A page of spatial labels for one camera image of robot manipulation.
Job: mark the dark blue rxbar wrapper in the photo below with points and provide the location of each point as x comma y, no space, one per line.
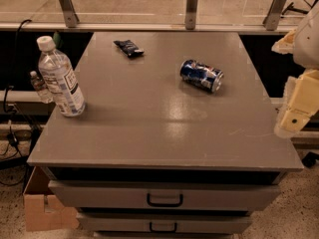
129,48

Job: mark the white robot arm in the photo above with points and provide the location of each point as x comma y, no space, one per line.
302,42

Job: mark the clear plastic water bottle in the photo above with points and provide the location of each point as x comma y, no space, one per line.
58,74

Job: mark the small plastic bottle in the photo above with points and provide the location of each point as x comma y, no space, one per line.
40,87

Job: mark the blue soda can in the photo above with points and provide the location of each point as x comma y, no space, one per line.
201,75

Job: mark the grey drawer cabinet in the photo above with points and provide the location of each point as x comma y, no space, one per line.
144,123

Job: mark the lower grey drawer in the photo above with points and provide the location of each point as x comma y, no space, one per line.
163,223

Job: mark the grey drawer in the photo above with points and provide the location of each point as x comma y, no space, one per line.
173,196
163,223

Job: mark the upper grey drawer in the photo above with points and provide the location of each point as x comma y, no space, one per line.
173,196

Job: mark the cardboard box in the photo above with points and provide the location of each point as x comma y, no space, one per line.
43,210

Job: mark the right metal bracket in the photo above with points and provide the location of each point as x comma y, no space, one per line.
271,21

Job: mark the metal bracket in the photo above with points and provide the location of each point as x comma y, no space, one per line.
271,21
69,13
190,14

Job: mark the middle metal bracket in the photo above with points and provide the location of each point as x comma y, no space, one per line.
190,14

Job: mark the left metal bracket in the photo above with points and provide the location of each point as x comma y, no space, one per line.
69,13

